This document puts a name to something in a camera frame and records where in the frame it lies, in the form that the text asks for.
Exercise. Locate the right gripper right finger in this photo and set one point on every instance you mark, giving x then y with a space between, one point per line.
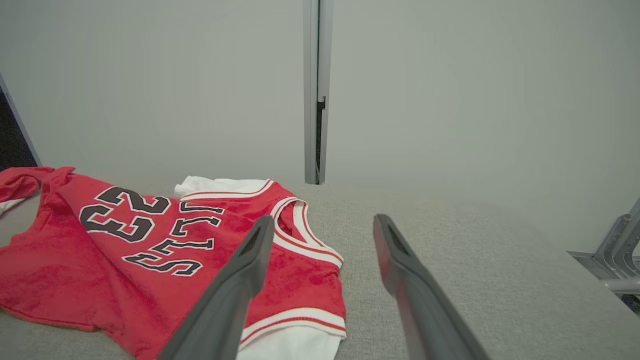
425 310

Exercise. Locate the grey fabric padded surface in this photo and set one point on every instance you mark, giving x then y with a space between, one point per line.
500 260

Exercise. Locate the grey metal partition post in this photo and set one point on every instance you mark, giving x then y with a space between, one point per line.
311 75

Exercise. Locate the red jersey with white sleeves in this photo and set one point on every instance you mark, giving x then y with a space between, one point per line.
125 280

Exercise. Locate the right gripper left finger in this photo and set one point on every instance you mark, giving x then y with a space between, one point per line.
225 300

